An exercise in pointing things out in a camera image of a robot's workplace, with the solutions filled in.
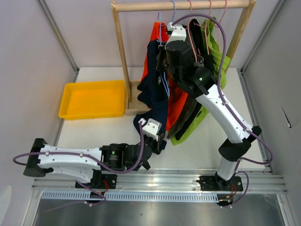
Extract light blue hanger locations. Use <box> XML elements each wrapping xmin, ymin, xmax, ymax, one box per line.
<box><xmin>171</xmin><ymin>0</ymin><xmax>176</xmax><ymax>23</ymax></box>
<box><xmin>156</xmin><ymin>12</ymin><xmax>170</xmax><ymax>97</ymax></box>

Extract orange mesh shorts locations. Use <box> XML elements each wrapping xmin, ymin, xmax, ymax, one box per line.
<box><xmin>150</xmin><ymin>22</ymin><xmax>188</xmax><ymax>131</ymax></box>

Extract navy blue shorts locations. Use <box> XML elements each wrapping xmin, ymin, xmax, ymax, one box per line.
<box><xmin>133</xmin><ymin>40</ymin><xmax>168</xmax><ymax>140</ymax></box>

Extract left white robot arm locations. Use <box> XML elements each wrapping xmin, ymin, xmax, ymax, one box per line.
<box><xmin>23</xmin><ymin>135</ymin><xmax>167</xmax><ymax>188</ymax></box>

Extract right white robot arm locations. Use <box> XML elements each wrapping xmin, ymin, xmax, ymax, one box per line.
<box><xmin>157</xmin><ymin>40</ymin><xmax>261</xmax><ymax>190</ymax></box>

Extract black shorts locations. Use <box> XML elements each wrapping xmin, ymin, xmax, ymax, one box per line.
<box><xmin>172</xmin><ymin>19</ymin><xmax>214</xmax><ymax>145</ymax></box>

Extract dark olive shorts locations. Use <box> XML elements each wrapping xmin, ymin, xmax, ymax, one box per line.
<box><xmin>167</xmin><ymin>95</ymin><xmax>197</xmax><ymax>139</ymax></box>

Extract lime green shorts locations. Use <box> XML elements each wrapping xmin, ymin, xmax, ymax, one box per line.
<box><xmin>171</xmin><ymin>19</ymin><xmax>222</xmax><ymax>146</ymax></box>

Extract pink hanger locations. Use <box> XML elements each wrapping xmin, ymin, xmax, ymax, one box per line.
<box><xmin>218</xmin><ymin>0</ymin><xmax>228</xmax><ymax>45</ymax></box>
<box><xmin>202</xmin><ymin>0</ymin><xmax>221</xmax><ymax>55</ymax></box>
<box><xmin>187</xmin><ymin>0</ymin><xmax>200</xmax><ymax>62</ymax></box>

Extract wooden clothes rack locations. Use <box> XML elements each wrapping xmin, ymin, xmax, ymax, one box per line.
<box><xmin>111</xmin><ymin>0</ymin><xmax>256</xmax><ymax>116</ymax></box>

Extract yellow plastic tray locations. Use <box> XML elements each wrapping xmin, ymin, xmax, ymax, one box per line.
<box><xmin>58</xmin><ymin>80</ymin><xmax>127</xmax><ymax>120</ymax></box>

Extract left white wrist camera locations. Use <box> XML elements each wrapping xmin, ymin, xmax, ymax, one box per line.
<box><xmin>138</xmin><ymin>118</ymin><xmax>162</xmax><ymax>141</ymax></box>

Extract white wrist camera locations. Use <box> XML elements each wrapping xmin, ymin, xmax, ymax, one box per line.
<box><xmin>138</xmin><ymin>118</ymin><xmax>162</xmax><ymax>141</ymax></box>
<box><xmin>166</xmin><ymin>22</ymin><xmax>187</xmax><ymax>44</ymax></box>

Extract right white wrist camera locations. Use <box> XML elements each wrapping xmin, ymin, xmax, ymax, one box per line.
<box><xmin>166</xmin><ymin>22</ymin><xmax>187</xmax><ymax>44</ymax></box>

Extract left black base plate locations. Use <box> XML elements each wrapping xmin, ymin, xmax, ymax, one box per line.
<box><xmin>83</xmin><ymin>173</ymin><xmax>117</xmax><ymax>189</ymax></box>

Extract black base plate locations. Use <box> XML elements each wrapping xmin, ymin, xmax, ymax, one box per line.
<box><xmin>196</xmin><ymin>175</ymin><xmax>243</xmax><ymax>192</ymax></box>
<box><xmin>83</xmin><ymin>173</ymin><xmax>117</xmax><ymax>189</ymax></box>

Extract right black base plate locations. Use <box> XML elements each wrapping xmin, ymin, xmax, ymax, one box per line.
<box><xmin>196</xmin><ymin>175</ymin><xmax>243</xmax><ymax>192</ymax></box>

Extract slotted grey cable duct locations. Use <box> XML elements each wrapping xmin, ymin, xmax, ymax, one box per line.
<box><xmin>41</xmin><ymin>190</ymin><xmax>233</xmax><ymax>203</ymax></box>

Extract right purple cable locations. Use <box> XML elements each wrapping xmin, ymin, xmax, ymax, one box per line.
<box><xmin>173</xmin><ymin>13</ymin><xmax>274</xmax><ymax>165</ymax></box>

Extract purple cable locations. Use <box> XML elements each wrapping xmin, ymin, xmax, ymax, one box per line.
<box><xmin>173</xmin><ymin>13</ymin><xmax>274</xmax><ymax>165</ymax></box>
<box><xmin>13</xmin><ymin>122</ymin><xmax>145</xmax><ymax>175</ymax></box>

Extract aluminium mounting rail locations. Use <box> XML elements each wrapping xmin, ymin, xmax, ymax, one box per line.
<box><xmin>32</xmin><ymin>169</ymin><xmax>288</xmax><ymax>194</ymax></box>

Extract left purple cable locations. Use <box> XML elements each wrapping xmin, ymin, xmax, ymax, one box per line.
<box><xmin>13</xmin><ymin>122</ymin><xmax>145</xmax><ymax>175</ymax></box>

